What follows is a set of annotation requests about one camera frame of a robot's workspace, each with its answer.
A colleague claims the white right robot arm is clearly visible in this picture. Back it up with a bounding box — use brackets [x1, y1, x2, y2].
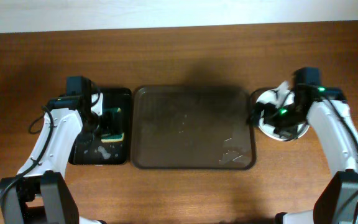
[249, 67, 358, 224]

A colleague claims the pale green plate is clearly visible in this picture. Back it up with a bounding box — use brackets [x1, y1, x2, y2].
[255, 88, 309, 142]

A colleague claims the black rectangular water tray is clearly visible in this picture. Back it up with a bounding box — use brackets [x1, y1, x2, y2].
[68, 88, 132, 165]

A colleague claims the brown serving tray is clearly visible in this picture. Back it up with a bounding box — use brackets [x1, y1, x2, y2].
[130, 85, 257, 170]

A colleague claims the green and yellow sponge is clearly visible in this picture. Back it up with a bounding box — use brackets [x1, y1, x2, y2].
[101, 108, 125, 143]

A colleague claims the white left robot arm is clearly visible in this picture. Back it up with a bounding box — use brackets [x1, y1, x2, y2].
[0, 76, 99, 223]

